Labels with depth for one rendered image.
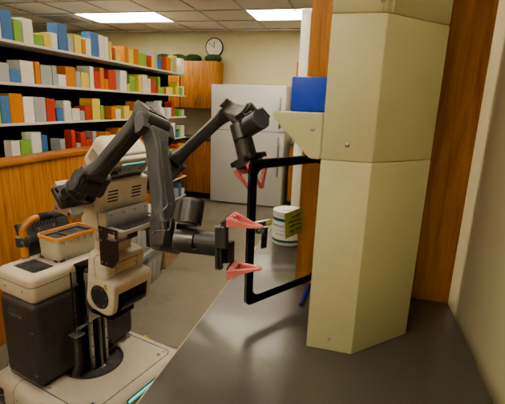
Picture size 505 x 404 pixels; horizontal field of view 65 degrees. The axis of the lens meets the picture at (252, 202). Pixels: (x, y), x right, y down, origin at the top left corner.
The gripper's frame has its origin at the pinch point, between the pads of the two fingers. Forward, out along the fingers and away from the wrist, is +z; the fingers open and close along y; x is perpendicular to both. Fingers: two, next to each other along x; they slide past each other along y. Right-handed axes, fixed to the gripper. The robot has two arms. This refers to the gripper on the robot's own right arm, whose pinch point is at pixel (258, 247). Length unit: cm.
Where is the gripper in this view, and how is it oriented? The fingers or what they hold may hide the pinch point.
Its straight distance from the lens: 88.6
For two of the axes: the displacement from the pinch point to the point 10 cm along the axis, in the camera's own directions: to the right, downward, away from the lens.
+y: 0.2, -9.8, -2.2
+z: 9.7, 0.7, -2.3
